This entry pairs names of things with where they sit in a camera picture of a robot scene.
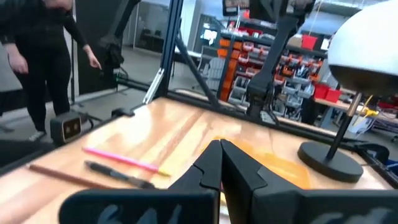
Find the yellow object on workbench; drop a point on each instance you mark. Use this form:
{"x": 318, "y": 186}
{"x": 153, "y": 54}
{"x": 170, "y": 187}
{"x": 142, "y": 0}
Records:
{"x": 368, "y": 112}

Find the silver aluminium bracket strip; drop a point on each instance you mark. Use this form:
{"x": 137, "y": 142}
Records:
{"x": 154, "y": 87}

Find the black background robot arm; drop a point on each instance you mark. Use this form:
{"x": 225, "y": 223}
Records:
{"x": 116, "y": 40}

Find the black partition panel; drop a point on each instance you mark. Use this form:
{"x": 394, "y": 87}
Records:
{"x": 90, "y": 56}

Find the person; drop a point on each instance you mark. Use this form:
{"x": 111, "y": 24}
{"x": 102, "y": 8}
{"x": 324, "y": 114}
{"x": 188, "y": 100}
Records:
{"x": 43, "y": 46}

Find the grey table-level camera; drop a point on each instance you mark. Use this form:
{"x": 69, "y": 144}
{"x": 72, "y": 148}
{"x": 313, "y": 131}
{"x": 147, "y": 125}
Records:
{"x": 66, "y": 127}

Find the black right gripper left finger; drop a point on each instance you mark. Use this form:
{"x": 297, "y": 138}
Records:
{"x": 186, "y": 205}

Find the red parts bin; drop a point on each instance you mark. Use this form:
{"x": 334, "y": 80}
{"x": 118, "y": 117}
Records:
{"x": 321, "y": 91}
{"x": 334, "y": 96}

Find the pink pen with yellow cap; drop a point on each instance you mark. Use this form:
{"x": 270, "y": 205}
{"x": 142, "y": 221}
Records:
{"x": 124, "y": 160}

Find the blue storage bin with clutter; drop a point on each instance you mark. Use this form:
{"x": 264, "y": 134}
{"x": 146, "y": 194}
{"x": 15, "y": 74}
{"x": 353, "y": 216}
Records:
{"x": 392, "y": 166}

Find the white globe table lamp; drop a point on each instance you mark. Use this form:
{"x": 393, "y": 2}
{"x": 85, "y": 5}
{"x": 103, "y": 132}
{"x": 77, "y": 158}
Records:
{"x": 367, "y": 46}

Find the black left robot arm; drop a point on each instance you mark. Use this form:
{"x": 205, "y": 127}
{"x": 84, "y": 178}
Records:
{"x": 264, "y": 84}

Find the black aluminium table frame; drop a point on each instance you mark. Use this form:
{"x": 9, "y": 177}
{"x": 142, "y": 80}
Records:
{"x": 172, "y": 46}

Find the grey chair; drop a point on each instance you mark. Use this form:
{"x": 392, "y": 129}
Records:
{"x": 213, "y": 70}

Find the person's hand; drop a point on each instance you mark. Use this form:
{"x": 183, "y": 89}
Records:
{"x": 18, "y": 63}
{"x": 93, "y": 59}

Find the black pen with clip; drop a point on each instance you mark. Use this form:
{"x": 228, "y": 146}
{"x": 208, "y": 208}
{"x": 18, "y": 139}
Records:
{"x": 115, "y": 174}

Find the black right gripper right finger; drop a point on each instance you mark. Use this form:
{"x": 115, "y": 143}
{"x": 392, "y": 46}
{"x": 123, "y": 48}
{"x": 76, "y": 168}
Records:
{"x": 280, "y": 205}

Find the wooden workbench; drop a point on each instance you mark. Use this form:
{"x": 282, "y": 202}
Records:
{"x": 329, "y": 104}

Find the brown pencil with blue cap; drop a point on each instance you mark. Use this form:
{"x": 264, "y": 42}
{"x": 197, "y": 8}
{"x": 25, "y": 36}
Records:
{"x": 68, "y": 177}

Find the black table edge clamp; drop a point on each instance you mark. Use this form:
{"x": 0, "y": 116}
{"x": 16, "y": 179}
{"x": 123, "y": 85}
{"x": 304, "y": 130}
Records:
{"x": 122, "y": 112}

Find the red box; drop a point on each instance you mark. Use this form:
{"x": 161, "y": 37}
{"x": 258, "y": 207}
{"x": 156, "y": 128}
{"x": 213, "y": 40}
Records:
{"x": 309, "y": 42}

